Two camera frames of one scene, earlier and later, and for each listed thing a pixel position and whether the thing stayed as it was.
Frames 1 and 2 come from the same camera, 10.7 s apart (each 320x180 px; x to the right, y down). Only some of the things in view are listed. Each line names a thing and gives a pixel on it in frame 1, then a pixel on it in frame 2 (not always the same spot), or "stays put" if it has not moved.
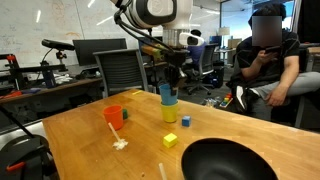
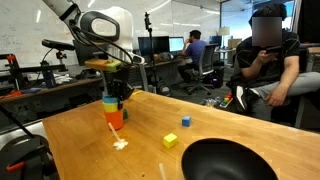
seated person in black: [267, 65] stays put
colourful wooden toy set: [219, 101] stays put
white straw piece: [162, 171] stays put
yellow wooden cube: [170, 140] stays put
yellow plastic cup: [169, 112] to [110, 107]
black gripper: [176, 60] to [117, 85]
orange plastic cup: [114, 114] stays put
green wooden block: [125, 114] stays put
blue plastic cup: [166, 95] to [110, 99]
